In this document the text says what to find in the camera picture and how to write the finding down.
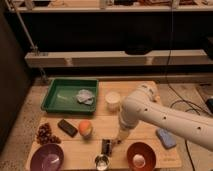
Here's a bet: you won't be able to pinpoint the small metal cup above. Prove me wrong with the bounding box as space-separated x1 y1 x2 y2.
95 154 109 171

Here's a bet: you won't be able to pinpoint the wooden board table mat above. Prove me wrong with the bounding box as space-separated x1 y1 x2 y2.
25 80 183 171

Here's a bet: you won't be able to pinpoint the white lower shelf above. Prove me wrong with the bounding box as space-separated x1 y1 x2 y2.
25 50 213 68

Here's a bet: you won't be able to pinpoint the black floor cables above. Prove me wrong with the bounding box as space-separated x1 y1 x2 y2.
165 6 213 171

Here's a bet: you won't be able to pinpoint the bunch of dark grapes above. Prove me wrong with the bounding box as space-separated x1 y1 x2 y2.
36 123 61 145

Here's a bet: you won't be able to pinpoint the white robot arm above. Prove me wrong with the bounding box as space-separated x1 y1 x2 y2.
118 83 213 151

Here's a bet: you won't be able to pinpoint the black object on shelf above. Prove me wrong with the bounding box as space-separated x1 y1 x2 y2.
125 44 153 55

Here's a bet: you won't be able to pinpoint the red orange bowl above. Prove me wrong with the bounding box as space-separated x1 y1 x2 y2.
126 142 156 171

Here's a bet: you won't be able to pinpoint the orange peach fruit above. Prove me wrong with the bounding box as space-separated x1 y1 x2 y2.
78 120 93 137

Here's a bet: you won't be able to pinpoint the white shelf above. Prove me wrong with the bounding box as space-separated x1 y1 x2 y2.
4 0 213 12
25 50 213 68

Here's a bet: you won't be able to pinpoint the dark brown rectangular block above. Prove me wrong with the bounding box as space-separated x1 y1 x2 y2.
58 119 78 137

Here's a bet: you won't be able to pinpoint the white cylindrical cup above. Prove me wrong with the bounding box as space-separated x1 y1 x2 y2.
105 91 121 112

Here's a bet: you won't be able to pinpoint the blue sponge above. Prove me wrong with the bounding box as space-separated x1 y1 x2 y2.
156 129 176 149

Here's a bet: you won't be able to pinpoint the metal support pole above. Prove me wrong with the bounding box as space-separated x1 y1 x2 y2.
8 0 49 83

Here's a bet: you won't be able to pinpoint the crumpled clear plastic wrap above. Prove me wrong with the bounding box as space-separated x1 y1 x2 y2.
76 89 94 105

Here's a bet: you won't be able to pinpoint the purple bowl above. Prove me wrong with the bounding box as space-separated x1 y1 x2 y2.
30 144 64 171

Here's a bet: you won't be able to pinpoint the green plastic tray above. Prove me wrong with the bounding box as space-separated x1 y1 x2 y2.
41 78 99 115

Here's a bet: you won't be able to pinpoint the small black box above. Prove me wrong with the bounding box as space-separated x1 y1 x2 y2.
101 139 112 156

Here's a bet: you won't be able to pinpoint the white upper shelf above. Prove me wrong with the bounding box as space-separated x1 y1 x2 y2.
4 0 213 12

